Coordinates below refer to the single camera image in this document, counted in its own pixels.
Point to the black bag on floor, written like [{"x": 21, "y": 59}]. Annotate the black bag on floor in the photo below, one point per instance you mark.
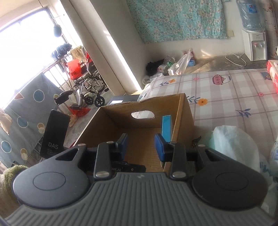
[{"x": 151, "y": 67}]

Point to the brown cardboard box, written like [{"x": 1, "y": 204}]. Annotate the brown cardboard box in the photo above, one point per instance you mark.
[{"x": 141, "y": 121}]

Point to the red white wipes pack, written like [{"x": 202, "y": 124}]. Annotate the red white wipes pack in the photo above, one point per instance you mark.
[{"x": 272, "y": 68}]

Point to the teal floral wall cloth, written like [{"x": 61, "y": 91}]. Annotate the teal floral wall cloth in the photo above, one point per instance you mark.
[{"x": 159, "y": 21}]

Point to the white water dispenser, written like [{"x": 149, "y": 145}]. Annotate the white water dispenser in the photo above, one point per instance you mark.
[{"x": 255, "y": 45}]

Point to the white plastic bag on floor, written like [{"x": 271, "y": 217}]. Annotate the white plastic bag on floor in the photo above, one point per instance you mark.
[{"x": 180, "y": 66}]

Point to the wall power socket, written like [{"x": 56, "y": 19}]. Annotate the wall power socket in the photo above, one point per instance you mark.
[{"x": 230, "y": 33}]

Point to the blue water jug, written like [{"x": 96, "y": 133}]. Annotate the blue water jug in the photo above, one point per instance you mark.
[{"x": 249, "y": 14}]

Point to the white plastic shopping bag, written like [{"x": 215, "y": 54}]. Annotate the white plastic shopping bag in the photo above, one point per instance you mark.
[{"x": 238, "y": 145}]

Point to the light blue bandage box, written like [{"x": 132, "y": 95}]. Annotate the light blue bandage box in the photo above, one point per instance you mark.
[{"x": 166, "y": 127}]

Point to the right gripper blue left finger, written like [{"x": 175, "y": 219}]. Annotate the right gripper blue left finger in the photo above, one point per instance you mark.
[{"x": 108, "y": 152}]

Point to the rolled floral mat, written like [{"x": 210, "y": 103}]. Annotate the rolled floral mat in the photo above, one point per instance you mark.
[{"x": 270, "y": 20}]

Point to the red plastic bag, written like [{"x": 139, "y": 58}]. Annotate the red plastic bag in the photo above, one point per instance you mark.
[{"x": 74, "y": 69}]

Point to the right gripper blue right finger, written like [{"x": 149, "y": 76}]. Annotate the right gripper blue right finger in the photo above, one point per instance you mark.
[{"x": 172, "y": 152}]

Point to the grey circle pattern cloth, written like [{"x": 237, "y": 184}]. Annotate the grey circle pattern cloth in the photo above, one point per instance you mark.
[{"x": 29, "y": 111}]

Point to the wheelchair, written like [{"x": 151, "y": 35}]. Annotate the wheelchair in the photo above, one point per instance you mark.
[{"x": 90, "y": 85}]

